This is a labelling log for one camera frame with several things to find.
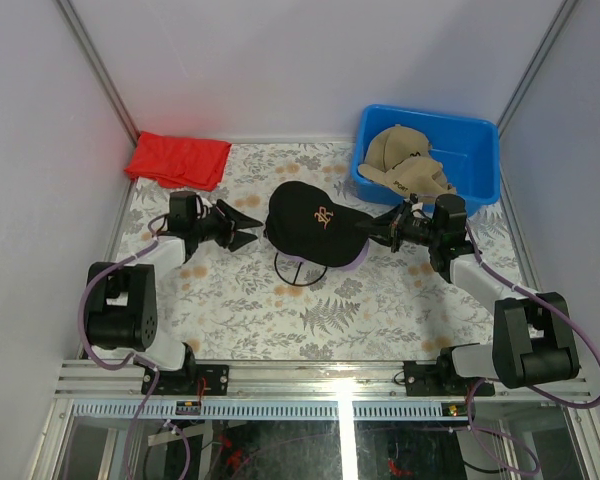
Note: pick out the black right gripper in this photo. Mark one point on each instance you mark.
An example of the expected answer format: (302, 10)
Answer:
(384, 230)

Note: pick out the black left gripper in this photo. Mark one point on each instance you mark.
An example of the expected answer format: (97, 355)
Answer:
(231, 237)

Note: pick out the purple baseball cap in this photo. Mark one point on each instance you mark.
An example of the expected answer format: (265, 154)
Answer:
(357, 262)

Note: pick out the black baseball cap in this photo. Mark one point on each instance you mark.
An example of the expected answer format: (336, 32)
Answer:
(303, 221)

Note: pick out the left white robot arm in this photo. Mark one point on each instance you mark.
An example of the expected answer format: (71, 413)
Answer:
(118, 320)

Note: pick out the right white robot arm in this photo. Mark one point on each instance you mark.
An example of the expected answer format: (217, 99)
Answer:
(531, 342)

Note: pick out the beige sport baseball cap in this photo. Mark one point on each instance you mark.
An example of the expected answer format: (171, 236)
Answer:
(422, 176)

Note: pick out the floral patterned table mat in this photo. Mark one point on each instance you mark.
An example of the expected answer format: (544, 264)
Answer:
(235, 306)

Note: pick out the red folded cloth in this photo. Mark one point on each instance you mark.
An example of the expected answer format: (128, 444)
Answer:
(178, 162)

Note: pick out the blue plastic bin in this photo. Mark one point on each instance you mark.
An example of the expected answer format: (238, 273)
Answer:
(468, 149)

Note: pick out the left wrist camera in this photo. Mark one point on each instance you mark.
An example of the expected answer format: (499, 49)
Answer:
(203, 206)

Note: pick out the black wire hat stand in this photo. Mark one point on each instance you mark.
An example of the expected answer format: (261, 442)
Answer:
(296, 272)

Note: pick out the aluminium mounting rail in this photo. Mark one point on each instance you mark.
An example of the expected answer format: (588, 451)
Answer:
(250, 379)

